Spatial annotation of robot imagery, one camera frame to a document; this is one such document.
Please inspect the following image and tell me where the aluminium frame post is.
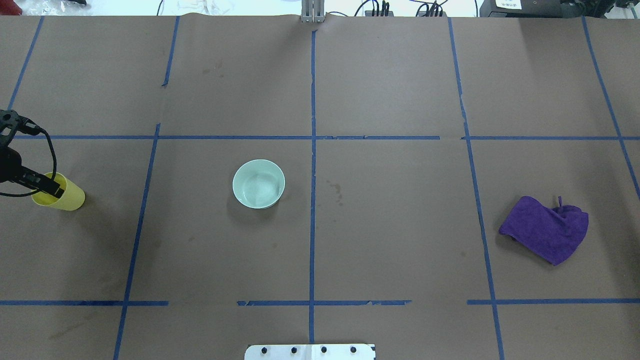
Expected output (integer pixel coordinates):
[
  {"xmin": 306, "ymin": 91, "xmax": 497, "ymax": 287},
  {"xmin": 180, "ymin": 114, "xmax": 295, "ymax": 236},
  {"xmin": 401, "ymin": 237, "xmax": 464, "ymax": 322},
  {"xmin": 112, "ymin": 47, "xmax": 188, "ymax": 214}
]
[{"xmin": 301, "ymin": 0, "xmax": 326, "ymax": 24}]

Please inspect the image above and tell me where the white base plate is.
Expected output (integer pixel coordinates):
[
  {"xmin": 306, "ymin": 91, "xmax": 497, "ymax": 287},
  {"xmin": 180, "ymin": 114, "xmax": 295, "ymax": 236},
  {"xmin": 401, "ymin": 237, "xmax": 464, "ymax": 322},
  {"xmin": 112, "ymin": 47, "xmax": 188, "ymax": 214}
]
[{"xmin": 244, "ymin": 343, "xmax": 377, "ymax": 360}]

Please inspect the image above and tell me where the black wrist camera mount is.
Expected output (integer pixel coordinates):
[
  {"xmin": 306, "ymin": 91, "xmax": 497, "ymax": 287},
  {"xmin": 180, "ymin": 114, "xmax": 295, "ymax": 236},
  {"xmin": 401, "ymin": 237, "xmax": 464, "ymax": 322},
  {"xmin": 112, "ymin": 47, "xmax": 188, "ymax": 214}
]
[{"xmin": 0, "ymin": 109, "xmax": 42, "ymax": 150}]

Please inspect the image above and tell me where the purple cloth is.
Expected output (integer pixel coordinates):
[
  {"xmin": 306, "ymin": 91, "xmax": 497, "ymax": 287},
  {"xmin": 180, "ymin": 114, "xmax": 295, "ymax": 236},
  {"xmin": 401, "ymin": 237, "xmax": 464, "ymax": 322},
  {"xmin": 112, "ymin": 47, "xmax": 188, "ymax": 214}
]
[{"xmin": 498, "ymin": 196, "xmax": 590, "ymax": 266}]

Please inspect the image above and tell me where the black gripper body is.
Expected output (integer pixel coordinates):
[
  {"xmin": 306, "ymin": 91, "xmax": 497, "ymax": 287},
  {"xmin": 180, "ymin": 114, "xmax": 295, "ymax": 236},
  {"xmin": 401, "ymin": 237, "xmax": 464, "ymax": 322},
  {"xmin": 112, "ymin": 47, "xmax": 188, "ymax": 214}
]
[{"xmin": 0, "ymin": 147, "xmax": 26, "ymax": 185}]

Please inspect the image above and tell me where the black box device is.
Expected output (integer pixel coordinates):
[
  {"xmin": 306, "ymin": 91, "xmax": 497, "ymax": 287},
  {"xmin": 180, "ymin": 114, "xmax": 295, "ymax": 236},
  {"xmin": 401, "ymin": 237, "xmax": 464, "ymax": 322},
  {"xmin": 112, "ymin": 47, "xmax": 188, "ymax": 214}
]
[{"xmin": 478, "ymin": 0, "xmax": 610, "ymax": 19}]

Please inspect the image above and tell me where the mint green bowl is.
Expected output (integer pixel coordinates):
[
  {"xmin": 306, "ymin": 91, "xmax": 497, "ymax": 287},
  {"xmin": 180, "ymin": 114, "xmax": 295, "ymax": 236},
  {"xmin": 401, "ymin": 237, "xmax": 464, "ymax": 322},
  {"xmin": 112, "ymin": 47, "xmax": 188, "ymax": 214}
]
[{"xmin": 231, "ymin": 159, "xmax": 286, "ymax": 210}]

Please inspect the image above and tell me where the yellow plastic cup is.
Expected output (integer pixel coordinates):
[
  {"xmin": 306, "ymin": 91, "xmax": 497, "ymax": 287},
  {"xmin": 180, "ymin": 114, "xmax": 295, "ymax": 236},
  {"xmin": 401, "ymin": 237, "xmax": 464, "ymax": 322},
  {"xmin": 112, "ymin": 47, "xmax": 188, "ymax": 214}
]
[{"xmin": 30, "ymin": 173, "xmax": 86, "ymax": 211}]

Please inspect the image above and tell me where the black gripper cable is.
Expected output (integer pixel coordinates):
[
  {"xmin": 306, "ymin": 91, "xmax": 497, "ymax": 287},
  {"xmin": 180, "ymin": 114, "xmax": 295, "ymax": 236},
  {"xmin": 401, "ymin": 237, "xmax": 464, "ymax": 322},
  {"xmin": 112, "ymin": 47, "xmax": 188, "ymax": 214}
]
[{"xmin": 0, "ymin": 120, "xmax": 58, "ymax": 197}]

